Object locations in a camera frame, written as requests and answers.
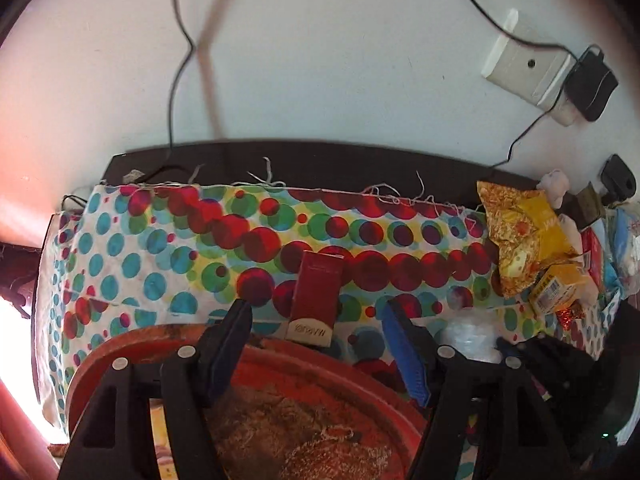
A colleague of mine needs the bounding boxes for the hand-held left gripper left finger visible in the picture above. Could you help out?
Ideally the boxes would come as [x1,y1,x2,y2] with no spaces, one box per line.
[59,299,253,480]

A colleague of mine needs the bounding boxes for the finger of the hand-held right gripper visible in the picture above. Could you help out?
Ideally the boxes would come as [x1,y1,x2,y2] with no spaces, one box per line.
[496,336,538,367]

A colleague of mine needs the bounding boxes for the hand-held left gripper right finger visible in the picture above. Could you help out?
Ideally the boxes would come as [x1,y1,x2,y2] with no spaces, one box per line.
[381,296,576,480]

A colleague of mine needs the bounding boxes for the red candy wrapper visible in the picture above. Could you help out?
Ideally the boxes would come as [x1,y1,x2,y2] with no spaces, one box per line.
[557,307,586,331]

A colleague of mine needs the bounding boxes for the yellow cardboard box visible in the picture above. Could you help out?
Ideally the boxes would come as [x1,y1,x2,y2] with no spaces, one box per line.
[529,264,591,316]

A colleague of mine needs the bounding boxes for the red plastic basin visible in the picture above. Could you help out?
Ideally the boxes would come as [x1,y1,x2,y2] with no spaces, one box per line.
[65,324,431,480]

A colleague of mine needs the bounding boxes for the dark red cardboard box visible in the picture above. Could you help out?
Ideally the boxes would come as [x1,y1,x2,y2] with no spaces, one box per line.
[286,250,346,348]

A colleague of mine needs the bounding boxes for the yellow snack bag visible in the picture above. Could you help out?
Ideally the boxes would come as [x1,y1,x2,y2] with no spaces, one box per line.
[476,180,583,298]

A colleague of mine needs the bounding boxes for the white plastic item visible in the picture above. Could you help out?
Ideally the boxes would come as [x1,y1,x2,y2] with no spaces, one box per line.
[537,169,571,208]

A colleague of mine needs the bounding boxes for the polka dot cloth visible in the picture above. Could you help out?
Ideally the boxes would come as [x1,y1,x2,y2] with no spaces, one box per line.
[35,182,621,480]

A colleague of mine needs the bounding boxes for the red packet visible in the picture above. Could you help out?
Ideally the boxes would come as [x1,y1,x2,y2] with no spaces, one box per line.
[580,227,606,281]

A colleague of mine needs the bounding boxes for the blue plastic bag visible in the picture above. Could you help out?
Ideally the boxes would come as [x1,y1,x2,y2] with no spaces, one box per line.
[605,205,640,301]

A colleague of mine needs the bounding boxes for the dark olive small box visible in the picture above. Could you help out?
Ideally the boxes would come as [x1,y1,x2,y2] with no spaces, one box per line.
[572,182,608,226]

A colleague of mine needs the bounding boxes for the black plastic object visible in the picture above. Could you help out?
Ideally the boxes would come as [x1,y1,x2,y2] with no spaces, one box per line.
[600,155,636,201]

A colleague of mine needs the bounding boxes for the dark wooden furniture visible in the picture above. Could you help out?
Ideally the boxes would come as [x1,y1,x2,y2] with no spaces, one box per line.
[0,242,37,321]

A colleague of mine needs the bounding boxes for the black power adapter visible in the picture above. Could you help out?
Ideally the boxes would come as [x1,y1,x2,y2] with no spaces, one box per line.
[566,46,619,122]

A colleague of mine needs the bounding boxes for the black cable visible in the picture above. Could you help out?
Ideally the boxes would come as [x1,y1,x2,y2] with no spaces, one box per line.
[142,0,196,183]
[490,87,568,168]
[439,0,583,61]

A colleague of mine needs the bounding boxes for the white wall socket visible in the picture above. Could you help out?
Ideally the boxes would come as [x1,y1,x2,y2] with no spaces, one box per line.
[481,9,576,111]

